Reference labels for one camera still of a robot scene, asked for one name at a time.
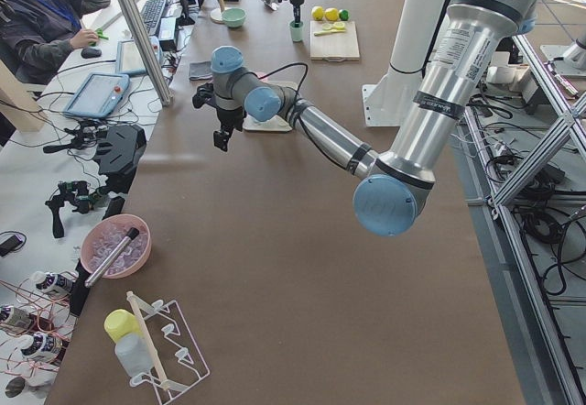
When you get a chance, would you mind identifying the green cup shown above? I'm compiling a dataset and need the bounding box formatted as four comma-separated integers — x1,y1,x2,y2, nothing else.
289,21,304,43

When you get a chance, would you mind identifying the third robot base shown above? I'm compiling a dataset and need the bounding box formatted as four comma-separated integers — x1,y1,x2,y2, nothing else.
540,34,585,78

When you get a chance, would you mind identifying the cream rectangular tray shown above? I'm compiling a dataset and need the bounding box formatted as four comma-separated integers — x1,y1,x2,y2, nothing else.
243,82,298,133

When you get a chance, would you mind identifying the whole lemon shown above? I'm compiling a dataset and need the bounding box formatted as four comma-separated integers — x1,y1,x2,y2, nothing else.
311,5,324,21
324,7,339,22

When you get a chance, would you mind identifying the yellow plastic knife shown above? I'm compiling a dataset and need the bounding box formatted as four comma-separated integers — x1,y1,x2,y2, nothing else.
313,28,346,37

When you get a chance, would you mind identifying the green lime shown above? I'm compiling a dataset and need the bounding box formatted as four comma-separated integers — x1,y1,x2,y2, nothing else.
339,9,350,21

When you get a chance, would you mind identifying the wooden cutting board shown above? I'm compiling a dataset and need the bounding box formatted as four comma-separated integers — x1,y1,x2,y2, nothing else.
309,20,361,61

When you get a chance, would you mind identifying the green bowl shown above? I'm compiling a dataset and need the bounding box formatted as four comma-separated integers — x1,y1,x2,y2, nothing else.
222,7,246,28

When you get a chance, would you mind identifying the grey folded cloth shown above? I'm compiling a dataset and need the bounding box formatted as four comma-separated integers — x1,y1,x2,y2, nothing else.
188,60,212,82

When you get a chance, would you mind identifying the black device housing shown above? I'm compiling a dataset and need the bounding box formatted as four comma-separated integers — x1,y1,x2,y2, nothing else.
92,124,147,193

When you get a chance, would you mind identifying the blue teach pendant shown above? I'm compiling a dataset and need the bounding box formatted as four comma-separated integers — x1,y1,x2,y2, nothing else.
63,72,130,118

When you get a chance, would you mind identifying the metal tube tool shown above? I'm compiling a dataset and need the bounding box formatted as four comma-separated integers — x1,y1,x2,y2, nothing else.
84,227,140,288

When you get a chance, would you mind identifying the black keyboard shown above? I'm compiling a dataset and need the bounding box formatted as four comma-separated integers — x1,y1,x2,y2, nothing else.
140,0,167,36

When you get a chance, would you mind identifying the pink bowl with ice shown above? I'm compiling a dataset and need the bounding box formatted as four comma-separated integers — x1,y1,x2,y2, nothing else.
81,213,152,279

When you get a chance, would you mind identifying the yellow cup on rack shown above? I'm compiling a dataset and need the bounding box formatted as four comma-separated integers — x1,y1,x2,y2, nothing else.
103,309,141,343

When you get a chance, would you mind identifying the seated person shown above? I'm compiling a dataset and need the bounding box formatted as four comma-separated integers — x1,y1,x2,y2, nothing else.
1,0,111,84

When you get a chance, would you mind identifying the clear cup on rack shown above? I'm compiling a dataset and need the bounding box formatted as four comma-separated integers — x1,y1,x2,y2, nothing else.
114,333,154,378

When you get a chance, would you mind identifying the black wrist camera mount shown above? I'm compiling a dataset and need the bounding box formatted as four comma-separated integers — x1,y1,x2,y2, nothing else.
191,82,216,109

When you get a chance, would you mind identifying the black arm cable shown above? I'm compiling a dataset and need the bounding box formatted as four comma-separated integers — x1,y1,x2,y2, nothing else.
263,61,310,99

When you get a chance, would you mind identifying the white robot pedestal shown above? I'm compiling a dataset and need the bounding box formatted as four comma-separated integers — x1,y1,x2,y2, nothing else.
363,0,450,127

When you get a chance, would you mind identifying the aluminium frame post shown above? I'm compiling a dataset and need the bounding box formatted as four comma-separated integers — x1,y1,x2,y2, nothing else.
117,0,173,107

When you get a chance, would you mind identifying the white wire cup rack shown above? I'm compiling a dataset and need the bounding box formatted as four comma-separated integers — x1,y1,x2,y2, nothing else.
126,291,211,404

